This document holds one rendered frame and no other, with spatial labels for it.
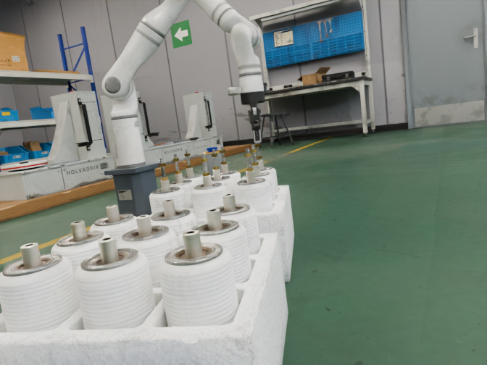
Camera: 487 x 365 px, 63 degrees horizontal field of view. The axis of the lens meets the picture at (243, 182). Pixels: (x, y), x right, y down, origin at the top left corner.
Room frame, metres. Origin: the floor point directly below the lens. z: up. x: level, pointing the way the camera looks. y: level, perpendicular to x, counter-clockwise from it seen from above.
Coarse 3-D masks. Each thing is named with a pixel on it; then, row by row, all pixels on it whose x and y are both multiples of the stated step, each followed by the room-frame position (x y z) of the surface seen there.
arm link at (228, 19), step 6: (222, 12) 1.28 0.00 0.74; (228, 12) 1.27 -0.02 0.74; (234, 12) 1.28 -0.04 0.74; (222, 18) 1.27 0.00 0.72; (228, 18) 1.27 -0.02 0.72; (234, 18) 1.28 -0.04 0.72; (240, 18) 1.29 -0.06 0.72; (222, 24) 1.28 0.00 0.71; (228, 24) 1.28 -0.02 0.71; (234, 24) 1.29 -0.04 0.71; (252, 24) 1.29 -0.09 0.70; (228, 30) 1.30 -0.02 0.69; (258, 30) 1.27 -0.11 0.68; (258, 36) 1.27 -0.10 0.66; (252, 42) 1.25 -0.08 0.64; (258, 42) 1.28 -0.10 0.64
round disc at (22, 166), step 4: (44, 160) 2.94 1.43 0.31; (12, 164) 2.90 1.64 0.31; (16, 164) 2.81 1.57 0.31; (20, 164) 2.74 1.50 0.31; (24, 164) 2.75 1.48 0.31; (28, 164) 2.77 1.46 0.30; (32, 164) 2.78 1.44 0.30; (36, 164) 2.80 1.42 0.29; (40, 164) 2.83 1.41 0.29; (44, 164) 2.87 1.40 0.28; (4, 168) 2.75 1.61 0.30; (8, 168) 2.73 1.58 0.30; (12, 168) 2.73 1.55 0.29; (16, 168) 2.73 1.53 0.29; (20, 168) 2.74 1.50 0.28; (24, 168) 2.75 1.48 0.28; (28, 168) 2.80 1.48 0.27; (32, 168) 2.82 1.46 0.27
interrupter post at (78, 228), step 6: (72, 222) 0.66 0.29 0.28; (78, 222) 0.65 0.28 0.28; (84, 222) 0.66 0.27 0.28; (72, 228) 0.65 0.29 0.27; (78, 228) 0.65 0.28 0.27; (84, 228) 0.65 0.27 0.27; (72, 234) 0.65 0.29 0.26; (78, 234) 0.65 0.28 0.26; (84, 234) 0.65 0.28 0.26; (78, 240) 0.64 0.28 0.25
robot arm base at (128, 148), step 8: (112, 120) 1.41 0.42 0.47; (120, 120) 1.39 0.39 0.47; (128, 120) 1.40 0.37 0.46; (136, 120) 1.42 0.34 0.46; (112, 128) 1.42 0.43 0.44; (120, 128) 1.39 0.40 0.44; (128, 128) 1.40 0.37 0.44; (136, 128) 1.42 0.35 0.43; (120, 136) 1.39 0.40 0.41; (128, 136) 1.39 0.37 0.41; (136, 136) 1.41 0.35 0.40; (120, 144) 1.40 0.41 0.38; (128, 144) 1.39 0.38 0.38; (136, 144) 1.41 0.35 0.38; (120, 152) 1.40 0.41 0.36; (128, 152) 1.39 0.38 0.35; (136, 152) 1.40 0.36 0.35; (120, 160) 1.40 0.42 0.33; (128, 160) 1.39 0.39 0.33; (136, 160) 1.40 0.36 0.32; (144, 160) 1.43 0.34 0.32; (120, 168) 1.41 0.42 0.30
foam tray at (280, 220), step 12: (288, 192) 1.28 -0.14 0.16; (276, 204) 1.04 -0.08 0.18; (288, 204) 1.21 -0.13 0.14; (264, 216) 0.95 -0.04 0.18; (276, 216) 0.95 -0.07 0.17; (288, 216) 1.16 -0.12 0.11; (264, 228) 0.95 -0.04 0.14; (276, 228) 0.95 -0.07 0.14; (288, 228) 1.10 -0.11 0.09; (288, 240) 1.05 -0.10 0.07; (288, 252) 1.01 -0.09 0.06; (288, 264) 0.96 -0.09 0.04; (288, 276) 0.94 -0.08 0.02
